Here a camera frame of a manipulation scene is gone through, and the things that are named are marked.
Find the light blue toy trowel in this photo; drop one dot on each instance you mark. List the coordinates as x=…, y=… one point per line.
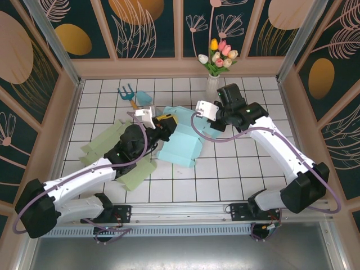
x=143, y=97

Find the light green paper box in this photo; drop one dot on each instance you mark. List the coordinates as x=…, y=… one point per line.
x=104, y=137

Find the aluminium mounting rail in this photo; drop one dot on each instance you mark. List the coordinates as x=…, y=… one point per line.
x=180, y=213

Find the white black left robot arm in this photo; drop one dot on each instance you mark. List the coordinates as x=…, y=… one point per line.
x=84, y=174

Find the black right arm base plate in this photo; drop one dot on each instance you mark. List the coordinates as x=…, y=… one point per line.
x=239, y=211

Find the aluminium frame post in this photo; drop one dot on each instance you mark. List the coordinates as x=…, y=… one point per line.
x=301, y=36
x=44, y=25

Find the white ribbed vase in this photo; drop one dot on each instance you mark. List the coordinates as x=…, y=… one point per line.
x=211, y=87

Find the blue toy garden fork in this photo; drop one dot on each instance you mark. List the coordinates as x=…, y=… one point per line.
x=125, y=94

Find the artificial tulip bouquet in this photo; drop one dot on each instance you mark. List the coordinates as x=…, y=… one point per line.
x=220, y=57

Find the light blue paper box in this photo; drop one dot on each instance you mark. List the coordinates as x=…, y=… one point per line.
x=180, y=146

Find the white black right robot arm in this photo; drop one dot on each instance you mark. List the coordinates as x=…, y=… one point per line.
x=275, y=140

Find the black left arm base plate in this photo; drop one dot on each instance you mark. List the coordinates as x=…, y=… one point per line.
x=123, y=213

